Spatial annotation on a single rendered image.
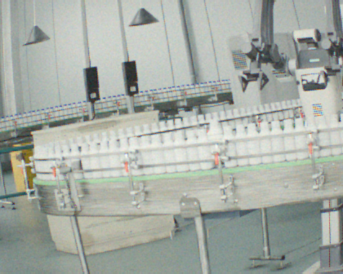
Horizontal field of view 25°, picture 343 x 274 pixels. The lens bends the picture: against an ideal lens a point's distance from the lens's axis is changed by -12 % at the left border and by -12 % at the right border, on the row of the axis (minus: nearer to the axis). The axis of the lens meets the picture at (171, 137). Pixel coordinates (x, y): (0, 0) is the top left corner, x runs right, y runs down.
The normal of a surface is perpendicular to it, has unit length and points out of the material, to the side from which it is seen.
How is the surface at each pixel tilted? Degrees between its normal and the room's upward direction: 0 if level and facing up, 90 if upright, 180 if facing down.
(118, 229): 89
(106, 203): 90
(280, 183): 90
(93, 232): 90
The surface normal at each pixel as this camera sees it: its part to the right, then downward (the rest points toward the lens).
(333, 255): -0.54, 0.12
